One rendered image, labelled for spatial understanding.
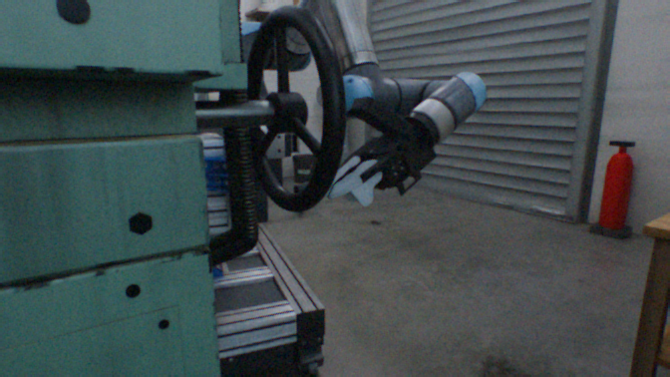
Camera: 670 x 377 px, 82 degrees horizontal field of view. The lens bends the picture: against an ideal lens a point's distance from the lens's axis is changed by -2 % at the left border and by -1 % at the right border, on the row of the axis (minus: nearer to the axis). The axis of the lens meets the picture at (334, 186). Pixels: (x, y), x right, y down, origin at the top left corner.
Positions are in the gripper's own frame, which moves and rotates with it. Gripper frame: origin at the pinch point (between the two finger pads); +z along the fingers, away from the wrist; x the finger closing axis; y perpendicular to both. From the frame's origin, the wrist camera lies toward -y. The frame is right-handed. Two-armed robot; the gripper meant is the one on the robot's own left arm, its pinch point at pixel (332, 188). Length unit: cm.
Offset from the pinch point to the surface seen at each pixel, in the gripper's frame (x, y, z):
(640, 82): 53, 107, -239
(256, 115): 1.3, -15.4, 4.1
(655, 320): -19, 79, -54
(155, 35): -24.8, -28.0, 15.7
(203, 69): -24.7, -25.2, 14.3
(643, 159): 45, 148, -216
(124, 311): -18.9, -13.3, 27.4
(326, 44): -8.9, -20.1, -4.1
